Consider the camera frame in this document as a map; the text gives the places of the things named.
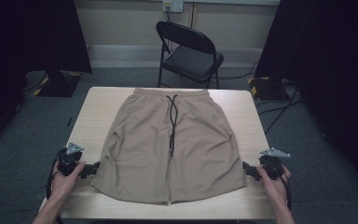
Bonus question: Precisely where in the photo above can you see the black stand base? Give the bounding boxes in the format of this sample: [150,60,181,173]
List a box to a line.
[246,76,292,103]
[32,70,83,98]

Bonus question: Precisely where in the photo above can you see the left hand-held gripper black cable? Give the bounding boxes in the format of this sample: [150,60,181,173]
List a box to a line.
[45,147,68,224]

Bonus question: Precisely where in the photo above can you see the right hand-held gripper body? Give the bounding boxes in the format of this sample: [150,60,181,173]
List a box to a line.
[258,147,292,182]

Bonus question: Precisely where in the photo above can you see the beige shorts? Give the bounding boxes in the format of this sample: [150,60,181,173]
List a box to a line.
[89,88,248,206]

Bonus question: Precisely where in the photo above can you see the black drawstring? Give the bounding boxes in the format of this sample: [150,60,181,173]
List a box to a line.
[166,94,179,158]

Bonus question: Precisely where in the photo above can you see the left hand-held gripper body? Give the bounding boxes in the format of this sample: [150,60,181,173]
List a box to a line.
[57,142,88,177]

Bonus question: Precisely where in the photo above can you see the black floor cable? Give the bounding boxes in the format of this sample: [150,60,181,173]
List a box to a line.
[218,61,259,81]
[256,87,306,135]

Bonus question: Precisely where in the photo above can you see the person's right hand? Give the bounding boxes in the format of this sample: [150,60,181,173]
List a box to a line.
[255,165,293,208]

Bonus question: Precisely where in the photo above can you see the right hand-held gripper black cable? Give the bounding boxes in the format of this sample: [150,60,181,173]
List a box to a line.
[269,164,294,212]

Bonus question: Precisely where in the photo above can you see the person's left hand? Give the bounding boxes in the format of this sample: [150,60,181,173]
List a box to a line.
[49,161,88,203]

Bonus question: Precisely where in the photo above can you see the black folding chair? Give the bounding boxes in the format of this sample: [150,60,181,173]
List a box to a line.
[155,20,225,90]

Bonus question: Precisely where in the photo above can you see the white wall socket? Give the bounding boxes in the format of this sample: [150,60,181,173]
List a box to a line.
[162,0,185,14]

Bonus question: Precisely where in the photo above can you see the hand-held gripper black cable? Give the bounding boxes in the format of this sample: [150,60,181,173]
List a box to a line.
[269,164,294,212]
[45,147,68,224]

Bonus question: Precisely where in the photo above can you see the dark curtain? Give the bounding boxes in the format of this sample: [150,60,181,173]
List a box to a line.
[255,0,358,198]
[0,0,93,157]

